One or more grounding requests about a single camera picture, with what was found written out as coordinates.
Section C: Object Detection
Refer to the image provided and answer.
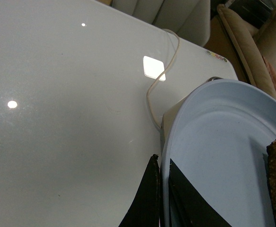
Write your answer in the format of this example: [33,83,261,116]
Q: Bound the white toaster power cable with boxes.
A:
[145,28,180,130]

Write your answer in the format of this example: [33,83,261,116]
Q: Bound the beige sofa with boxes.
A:
[205,4,276,99]

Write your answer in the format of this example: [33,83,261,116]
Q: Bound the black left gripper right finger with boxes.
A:
[169,160,230,227]

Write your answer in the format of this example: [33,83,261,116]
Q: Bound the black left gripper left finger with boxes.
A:
[119,154,160,227]

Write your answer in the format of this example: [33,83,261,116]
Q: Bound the coloured dot sticker strip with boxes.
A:
[206,50,228,62]

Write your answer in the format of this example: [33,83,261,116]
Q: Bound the light blue plate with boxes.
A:
[161,79,276,227]

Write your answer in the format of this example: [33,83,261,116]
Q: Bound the grey chair in middle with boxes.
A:
[112,0,211,47]

